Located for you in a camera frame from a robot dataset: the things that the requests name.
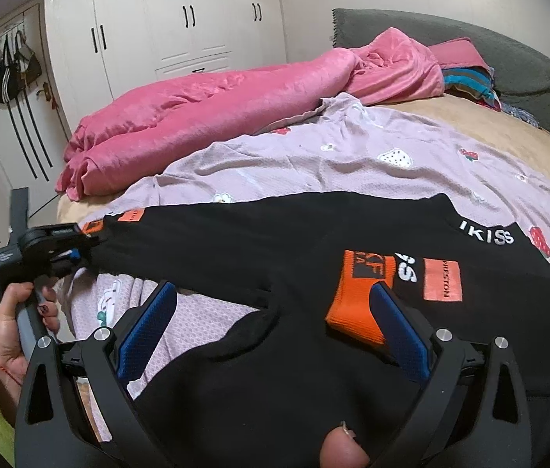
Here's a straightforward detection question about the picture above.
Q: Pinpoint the teal striped cloth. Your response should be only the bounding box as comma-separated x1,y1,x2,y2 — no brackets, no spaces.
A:
441,66,501,107

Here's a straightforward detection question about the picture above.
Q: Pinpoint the white wardrobe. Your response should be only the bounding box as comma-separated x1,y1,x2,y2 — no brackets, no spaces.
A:
43,0,290,132

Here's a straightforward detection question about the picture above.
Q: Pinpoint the pink pillow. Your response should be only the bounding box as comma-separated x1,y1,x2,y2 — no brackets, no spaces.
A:
426,37,493,70

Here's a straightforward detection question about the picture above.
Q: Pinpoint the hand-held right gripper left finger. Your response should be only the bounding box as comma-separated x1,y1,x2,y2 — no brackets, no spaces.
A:
14,280,178,468

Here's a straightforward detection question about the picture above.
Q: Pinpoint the pink fleece blanket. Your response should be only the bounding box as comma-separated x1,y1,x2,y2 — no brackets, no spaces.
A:
55,27,446,203

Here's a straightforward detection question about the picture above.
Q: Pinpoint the lilac strawberry printed blanket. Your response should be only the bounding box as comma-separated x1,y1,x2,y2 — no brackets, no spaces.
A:
55,92,550,449

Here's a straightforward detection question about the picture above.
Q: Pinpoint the black handbag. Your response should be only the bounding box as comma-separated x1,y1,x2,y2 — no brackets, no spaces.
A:
0,34,26,104

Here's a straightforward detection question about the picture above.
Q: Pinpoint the brown handbag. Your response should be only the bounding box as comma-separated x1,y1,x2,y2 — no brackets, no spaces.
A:
14,30,43,89

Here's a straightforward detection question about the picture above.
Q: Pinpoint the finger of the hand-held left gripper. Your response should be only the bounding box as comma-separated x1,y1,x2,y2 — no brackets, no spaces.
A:
55,235,103,269

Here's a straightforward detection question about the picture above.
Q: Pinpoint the black sweater with orange cuffs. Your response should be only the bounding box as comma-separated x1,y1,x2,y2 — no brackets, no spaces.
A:
80,192,550,468

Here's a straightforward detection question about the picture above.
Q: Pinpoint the blue floral cloth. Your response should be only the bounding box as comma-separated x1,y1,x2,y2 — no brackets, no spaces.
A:
498,101,540,128

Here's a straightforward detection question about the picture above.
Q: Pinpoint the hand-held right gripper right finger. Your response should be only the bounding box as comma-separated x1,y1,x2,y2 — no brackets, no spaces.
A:
369,282,533,468

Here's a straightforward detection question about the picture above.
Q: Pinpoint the grey headboard cover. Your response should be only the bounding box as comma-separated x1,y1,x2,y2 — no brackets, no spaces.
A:
326,8,550,140

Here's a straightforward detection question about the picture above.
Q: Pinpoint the person's left hand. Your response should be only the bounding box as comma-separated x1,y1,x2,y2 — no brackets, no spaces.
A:
0,283,62,392

